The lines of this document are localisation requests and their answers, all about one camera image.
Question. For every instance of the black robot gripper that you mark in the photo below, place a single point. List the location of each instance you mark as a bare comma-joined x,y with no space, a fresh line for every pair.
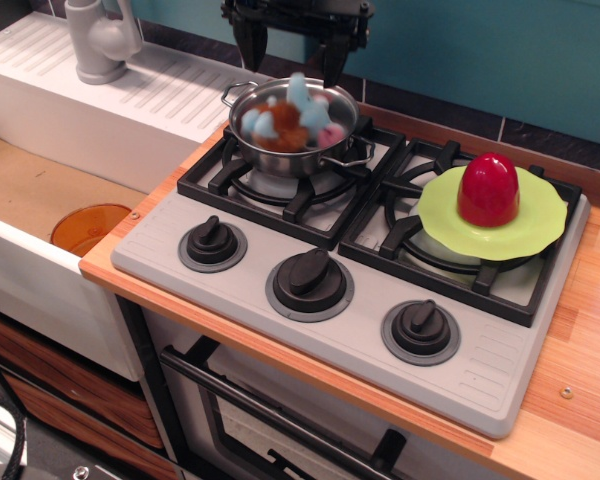
338,25

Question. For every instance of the blue stuffed elephant toy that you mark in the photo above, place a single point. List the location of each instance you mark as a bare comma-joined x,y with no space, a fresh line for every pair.
299,122

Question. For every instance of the red plastic sweet potato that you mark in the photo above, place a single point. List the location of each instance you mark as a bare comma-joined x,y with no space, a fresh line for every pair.
489,194

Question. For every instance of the stainless steel pot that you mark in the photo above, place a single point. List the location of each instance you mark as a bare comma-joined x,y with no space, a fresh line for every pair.
300,160

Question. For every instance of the black left stove knob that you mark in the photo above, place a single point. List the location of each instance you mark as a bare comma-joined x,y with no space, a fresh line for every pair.
212,246

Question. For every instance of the black stove knob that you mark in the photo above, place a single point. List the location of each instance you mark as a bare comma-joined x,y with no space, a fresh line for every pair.
212,246
421,333
310,287

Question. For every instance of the black middle stove knob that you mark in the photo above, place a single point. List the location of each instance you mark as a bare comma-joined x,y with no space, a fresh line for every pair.
310,287

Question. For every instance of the grey toy stove top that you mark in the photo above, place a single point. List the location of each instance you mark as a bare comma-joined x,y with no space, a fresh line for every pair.
373,272

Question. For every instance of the black right stove knob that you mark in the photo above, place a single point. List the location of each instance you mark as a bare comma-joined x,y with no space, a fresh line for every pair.
421,333

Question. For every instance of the black left burner grate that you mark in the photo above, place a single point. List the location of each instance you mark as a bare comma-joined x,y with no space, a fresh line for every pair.
316,210

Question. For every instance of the black burner grate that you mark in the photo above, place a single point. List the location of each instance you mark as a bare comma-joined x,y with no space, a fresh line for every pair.
316,210
410,229

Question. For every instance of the grey toy faucet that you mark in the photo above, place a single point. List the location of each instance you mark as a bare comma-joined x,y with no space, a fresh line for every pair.
102,45

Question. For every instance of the black right burner grate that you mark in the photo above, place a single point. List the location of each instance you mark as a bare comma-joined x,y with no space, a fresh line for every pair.
410,229

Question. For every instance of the white toy sink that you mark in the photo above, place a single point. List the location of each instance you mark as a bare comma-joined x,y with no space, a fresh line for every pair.
65,145

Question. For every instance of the orange plastic bowl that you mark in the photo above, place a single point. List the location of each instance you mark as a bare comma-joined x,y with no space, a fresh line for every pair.
82,229

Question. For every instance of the wooden drawer front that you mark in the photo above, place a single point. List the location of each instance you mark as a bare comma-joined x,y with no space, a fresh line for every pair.
99,410

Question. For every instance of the oven door with handle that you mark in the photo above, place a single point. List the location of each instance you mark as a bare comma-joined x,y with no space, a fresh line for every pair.
269,442

